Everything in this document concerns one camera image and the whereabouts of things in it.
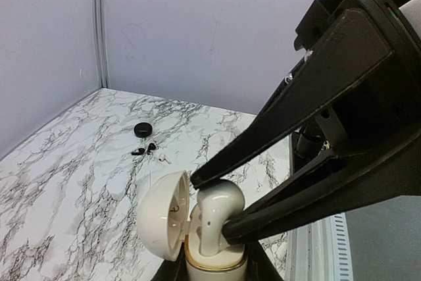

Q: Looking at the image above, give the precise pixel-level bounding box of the aluminium front rail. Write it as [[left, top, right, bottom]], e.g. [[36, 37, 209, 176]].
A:
[[284, 213, 353, 280]]

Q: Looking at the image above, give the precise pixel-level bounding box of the black earbud upper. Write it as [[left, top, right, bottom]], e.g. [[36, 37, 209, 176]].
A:
[[147, 143, 157, 155]]

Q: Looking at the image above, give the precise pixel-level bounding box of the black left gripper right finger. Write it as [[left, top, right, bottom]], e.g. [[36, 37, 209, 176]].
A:
[[248, 242, 284, 281]]

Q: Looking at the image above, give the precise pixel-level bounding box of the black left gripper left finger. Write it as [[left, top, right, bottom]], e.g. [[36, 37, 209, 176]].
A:
[[154, 259, 186, 281]]

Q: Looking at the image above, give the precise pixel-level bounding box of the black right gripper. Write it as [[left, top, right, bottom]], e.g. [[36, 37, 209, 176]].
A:
[[191, 0, 420, 189]]

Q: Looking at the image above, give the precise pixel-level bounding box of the white oval charging case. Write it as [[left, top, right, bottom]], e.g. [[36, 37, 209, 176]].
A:
[[136, 170, 248, 280]]

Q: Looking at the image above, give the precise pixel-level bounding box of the right aluminium corner post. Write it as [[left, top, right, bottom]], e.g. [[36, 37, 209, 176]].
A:
[[93, 0, 109, 88]]

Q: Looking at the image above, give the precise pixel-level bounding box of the white earbud on table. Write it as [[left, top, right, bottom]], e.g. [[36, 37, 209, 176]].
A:
[[159, 153, 172, 164]]

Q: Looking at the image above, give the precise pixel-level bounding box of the white earbud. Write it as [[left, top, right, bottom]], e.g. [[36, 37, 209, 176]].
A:
[[159, 153, 172, 164], [197, 180, 245, 257]]

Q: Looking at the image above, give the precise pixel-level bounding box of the black earbud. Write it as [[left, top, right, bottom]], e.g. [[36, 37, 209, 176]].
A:
[[131, 148, 145, 156], [147, 143, 157, 155]]

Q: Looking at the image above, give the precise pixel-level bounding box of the black earbud lower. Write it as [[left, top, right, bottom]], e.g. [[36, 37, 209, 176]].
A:
[[131, 148, 145, 156]]

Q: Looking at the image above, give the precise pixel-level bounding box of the round black charging case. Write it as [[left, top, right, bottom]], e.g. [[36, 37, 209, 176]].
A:
[[134, 122, 153, 138]]

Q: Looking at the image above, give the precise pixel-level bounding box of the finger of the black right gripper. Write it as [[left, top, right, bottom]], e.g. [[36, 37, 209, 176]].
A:
[[222, 123, 420, 244]]

